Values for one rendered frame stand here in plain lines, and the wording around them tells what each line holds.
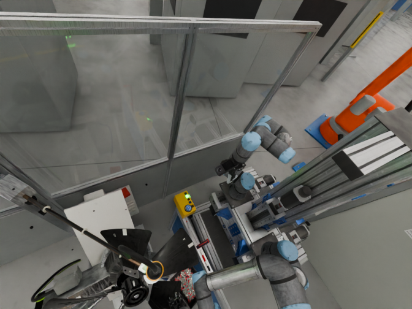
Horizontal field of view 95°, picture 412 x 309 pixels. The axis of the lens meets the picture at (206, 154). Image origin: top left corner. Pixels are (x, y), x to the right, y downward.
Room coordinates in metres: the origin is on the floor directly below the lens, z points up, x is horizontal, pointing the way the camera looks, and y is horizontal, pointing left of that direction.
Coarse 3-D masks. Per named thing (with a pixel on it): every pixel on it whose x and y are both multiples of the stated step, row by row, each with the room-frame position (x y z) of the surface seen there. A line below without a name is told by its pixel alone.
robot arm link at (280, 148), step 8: (280, 136) 0.85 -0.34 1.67; (288, 136) 0.89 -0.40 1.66; (272, 144) 0.62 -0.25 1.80; (280, 144) 0.63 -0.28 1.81; (288, 144) 0.69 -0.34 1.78; (272, 152) 0.61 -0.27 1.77; (280, 152) 0.60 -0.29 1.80; (288, 152) 0.61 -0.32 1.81; (280, 160) 0.59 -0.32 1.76; (288, 160) 0.59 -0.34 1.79
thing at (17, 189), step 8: (0, 176) 0.09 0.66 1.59; (8, 176) 0.10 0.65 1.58; (0, 184) 0.07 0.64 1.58; (8, 184) 0.08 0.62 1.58; (16, 184) 0.09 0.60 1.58; (24, 184) 0.10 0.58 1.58; (0, 192) 0.04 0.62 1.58; (8, 192) 0.05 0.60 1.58; (16, 192) 0.06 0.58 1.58; (24, 192) 0.08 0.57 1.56; (32, 192) 0.09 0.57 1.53; (16, 200) 0.04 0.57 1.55; (24, 200) 0.05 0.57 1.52
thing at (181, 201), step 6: (186, 192) 0.56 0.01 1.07; (174, 198) 0.49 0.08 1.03; (180, 198) 0.49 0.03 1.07; (186, 198) 0.51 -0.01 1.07; (180, 204) 0.45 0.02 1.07; (186, 204) 0.47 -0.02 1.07; (192, 204) 0.49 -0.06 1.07; (180, 210) 0.42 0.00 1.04; (186, 210) 0.43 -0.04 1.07; (192, 210) 0.45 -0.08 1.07; (186, 216) 0.42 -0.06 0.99
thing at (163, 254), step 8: (176, 232) 0.24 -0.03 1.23; (184, 232) 0.26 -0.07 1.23; (176, 240) 0.20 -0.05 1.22; (168, 248) 0.15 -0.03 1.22; (176, 248) 0.17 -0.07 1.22; (184, 248) 0.18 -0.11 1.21; (192, 248) 0.20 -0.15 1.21; (160, 256) 0.10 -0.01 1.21; (168, 256) 0.12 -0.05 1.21; (176, 256) 0.13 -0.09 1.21; (184, 256) 0.15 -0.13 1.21; (192, 256) 0.17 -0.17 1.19; (168, 264) 0.08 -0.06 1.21; (176, 264) 0.10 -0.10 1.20; (184, 264) 0.12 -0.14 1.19; (192, 264) 0.13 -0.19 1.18; (168, 272) 0.05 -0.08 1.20; (176, 272) 0.07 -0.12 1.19
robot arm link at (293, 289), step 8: (296, 264) 0.35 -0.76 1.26; (296, 272) 0.29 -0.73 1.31; (280, 280) 0.17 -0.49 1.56; (288, 280) 0.18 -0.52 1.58; (296, 280) 0.20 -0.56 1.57; (304, 280) 0.28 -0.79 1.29; (280, 288) 0.15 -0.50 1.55; (288, 288) 0.16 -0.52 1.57; (296, 288) 0.17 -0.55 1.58; (304, 288) 0.25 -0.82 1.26; (280, 296) 0.12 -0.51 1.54; (288, 296) 0.13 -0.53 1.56; (296, 296) 0.14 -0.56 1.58; (304, 296) 0.15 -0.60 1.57; (280, 304) 0.10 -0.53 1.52; (288, 304) 0.11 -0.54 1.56; (296, 304) 0.11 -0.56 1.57; (304, 304) 0.13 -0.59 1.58
